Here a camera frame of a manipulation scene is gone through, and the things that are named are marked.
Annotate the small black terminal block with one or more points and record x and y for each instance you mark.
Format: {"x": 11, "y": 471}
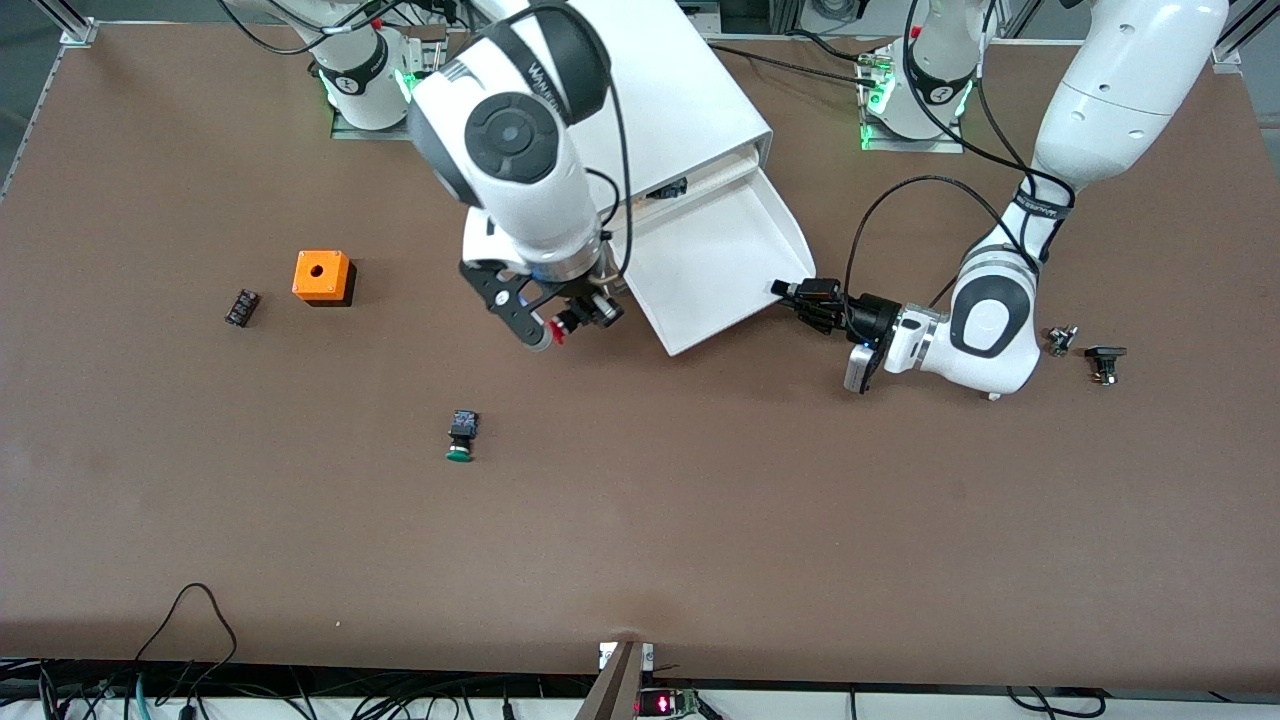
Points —
{"x": 242, "y": 308}

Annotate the small black cabinet clip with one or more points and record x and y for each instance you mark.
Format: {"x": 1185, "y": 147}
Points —
{"x": 667, "y": 188}

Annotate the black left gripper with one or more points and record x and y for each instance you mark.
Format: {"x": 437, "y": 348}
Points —
{"x": 868, "y": 315}

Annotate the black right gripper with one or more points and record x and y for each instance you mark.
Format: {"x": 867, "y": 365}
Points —
{"x": 590, "y": 306}

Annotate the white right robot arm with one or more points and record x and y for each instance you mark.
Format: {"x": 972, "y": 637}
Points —
{"x": 520, "y": 140}

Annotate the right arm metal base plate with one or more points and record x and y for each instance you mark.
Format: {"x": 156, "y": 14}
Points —
{"x": 345, "y": 132}

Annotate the green push button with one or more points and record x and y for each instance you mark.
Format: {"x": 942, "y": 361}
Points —
{"x": 462, "y": 428}

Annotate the small silver metal part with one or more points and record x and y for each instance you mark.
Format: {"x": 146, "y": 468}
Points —
{"x": 1060, "y": 340}

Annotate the small black switch part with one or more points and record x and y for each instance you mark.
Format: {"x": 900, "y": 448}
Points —
{"x": 1105, "y": 353}

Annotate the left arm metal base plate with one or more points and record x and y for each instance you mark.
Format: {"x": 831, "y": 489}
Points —
{"x": 950, "y": 145}

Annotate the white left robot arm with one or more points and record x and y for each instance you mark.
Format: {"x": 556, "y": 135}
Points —
{"x": 1130, "y": 90}

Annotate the small red LED device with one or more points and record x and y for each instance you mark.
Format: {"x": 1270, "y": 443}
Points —
{"x": 660, "y": 705}

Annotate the red push button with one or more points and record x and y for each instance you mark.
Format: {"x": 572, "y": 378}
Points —
{"x": 557, "y": 333}

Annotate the metal frame corner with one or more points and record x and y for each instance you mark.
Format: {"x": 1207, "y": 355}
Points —
{"x": 620, "y": 690}

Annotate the orange button enclosure box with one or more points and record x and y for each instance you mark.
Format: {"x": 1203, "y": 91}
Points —
{"x": 330, "y": 282}

